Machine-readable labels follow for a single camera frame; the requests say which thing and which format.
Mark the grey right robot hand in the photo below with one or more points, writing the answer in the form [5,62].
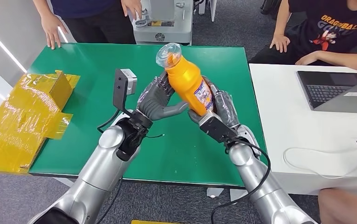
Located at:
[227,108]

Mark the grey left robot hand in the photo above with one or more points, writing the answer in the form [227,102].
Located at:
[153,102]

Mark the orange plastic bottle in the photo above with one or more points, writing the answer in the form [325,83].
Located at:
[184,80]

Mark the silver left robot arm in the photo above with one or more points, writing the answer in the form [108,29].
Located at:
[104,173]

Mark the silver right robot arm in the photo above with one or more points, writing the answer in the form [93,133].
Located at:
[258,179]

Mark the white desk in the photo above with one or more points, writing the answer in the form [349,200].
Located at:
[283,99]

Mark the white machine with column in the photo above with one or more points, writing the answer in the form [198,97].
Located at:
[166,34]

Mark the green table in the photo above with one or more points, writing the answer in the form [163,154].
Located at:
[88,77]

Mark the white table foot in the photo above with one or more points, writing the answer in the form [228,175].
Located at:
[214,192]
[236,194]

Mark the dark grey laptop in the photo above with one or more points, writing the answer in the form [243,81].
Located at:
[323,89]

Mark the white furniture leg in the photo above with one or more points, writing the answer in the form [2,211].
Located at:
[210,9]

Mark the standing person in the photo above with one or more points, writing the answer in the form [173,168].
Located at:
[88,18]

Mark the black background object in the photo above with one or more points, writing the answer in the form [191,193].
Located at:
[269,7]

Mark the white table leg bar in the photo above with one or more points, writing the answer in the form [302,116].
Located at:
[64,181]

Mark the yellow flat item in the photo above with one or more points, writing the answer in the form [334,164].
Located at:
[150,222]

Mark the seated person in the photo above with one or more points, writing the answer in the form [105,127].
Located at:
[329,34]

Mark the yellow taped cardboard box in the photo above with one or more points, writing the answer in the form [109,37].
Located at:
[20,123]

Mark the person's bare leg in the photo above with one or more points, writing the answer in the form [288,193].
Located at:
[345,207]

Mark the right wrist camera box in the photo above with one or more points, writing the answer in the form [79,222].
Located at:
[217,128]

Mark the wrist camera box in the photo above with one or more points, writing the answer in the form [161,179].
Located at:
[120,89]
[217,128]

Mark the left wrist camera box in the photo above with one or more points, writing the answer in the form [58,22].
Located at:
[120,89]

